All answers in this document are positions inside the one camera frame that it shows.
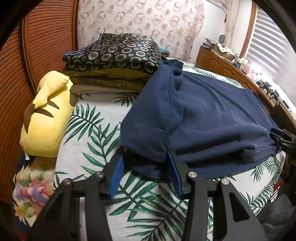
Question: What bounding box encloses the mustard yellow folded cloth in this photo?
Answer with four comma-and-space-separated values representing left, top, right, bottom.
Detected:
63, 68, 152, 94

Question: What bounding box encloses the striped window blind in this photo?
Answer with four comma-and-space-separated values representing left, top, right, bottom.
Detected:
245, 7, 295, 104

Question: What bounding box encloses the navy blue shirt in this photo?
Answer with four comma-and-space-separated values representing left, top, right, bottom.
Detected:
120, 59, 279, 180

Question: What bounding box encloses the black tool on cabinet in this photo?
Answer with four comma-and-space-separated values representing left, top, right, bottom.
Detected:
256, 80, 279, 105

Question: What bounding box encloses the floral pattern blanket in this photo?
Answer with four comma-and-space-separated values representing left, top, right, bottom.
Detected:
12, 156, 56, 227

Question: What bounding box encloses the wooden sideboard cabinet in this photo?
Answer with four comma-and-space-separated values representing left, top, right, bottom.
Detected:
196, 47, 295, 134

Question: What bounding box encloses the yellow plush pillow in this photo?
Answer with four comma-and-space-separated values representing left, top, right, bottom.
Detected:
20, 71, 78, 158

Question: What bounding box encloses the small round desk fan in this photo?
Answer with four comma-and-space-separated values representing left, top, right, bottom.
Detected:
218, 35, 225, 44

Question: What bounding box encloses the cardboard box on cabinet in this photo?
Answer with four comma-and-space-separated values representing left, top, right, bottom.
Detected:
213, 43, 235, 61

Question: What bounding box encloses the palm leaf print bedsheet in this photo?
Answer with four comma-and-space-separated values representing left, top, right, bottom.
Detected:
53, 62, 287, 241

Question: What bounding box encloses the pink circle pattern curtain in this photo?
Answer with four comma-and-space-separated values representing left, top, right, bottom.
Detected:
78, 0, 205, 62

